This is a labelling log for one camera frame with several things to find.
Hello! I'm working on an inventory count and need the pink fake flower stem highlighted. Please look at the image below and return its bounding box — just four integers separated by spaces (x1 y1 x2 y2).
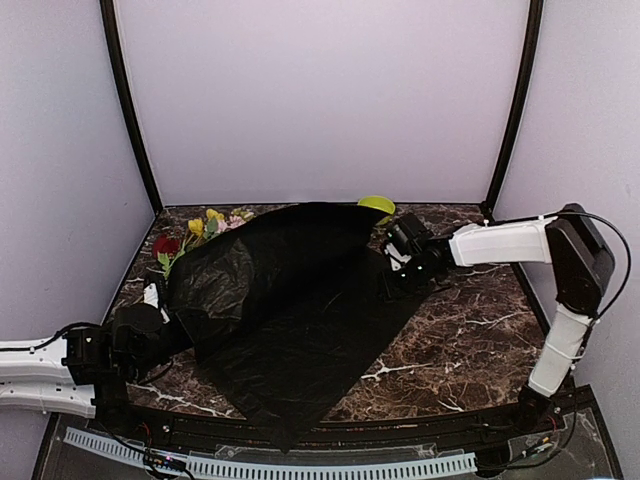
216 211 255 233

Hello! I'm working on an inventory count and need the left circuit board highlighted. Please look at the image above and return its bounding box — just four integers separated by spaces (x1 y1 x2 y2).
143 450 187 472

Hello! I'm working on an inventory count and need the red fake rose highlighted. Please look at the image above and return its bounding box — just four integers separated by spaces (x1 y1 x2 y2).
152 235 181 259

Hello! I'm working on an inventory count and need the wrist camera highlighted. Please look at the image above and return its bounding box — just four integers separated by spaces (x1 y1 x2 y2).
142 276 170 324
382 241 411 272

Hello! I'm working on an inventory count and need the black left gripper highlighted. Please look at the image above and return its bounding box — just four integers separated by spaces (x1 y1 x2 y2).
127 307 207 381

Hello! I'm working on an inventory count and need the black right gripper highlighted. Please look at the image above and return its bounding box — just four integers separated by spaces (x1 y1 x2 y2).
379 256 440 302

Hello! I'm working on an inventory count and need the black frame post right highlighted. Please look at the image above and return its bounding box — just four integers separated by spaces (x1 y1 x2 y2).
483 0 544 213

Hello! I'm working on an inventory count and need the right circuit board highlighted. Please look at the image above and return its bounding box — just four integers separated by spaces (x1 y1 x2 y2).
520 436 555 459

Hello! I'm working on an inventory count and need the black wrapping paper sheet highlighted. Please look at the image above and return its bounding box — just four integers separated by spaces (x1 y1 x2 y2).
167 202 422 451

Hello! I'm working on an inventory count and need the green bowl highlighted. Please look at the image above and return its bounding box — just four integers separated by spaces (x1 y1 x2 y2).
358 195 396 225

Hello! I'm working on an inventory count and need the black frame post left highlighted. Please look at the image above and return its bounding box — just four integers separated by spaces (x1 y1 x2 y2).
99 0 164 216

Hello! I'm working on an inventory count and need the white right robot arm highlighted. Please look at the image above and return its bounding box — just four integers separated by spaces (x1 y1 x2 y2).
382 203 616 434

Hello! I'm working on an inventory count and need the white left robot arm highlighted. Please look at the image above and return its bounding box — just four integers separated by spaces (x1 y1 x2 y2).
1 303 193 436

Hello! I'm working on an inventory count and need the yellow fake flower stem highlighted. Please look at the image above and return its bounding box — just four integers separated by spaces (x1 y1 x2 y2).
187 218 205 245
206 209 225 221

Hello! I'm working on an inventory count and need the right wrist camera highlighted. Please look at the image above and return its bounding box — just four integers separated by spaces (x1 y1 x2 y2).
382 241 411 272

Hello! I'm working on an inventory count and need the white cable duct strip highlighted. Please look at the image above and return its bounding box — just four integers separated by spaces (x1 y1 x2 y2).
63 427 477 479

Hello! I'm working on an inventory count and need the circuit board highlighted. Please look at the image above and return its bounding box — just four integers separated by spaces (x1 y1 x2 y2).
520 436 555 459
143 450 187 472

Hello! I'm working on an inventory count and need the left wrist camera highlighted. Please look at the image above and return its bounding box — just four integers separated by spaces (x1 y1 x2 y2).
142 276 170 324

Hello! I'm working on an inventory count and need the black frame post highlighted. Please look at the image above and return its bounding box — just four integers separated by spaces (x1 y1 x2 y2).
99 0 164 216
483 0 544 213

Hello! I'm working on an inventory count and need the black front rail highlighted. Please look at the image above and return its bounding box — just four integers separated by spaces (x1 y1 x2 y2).
124 407 526 454

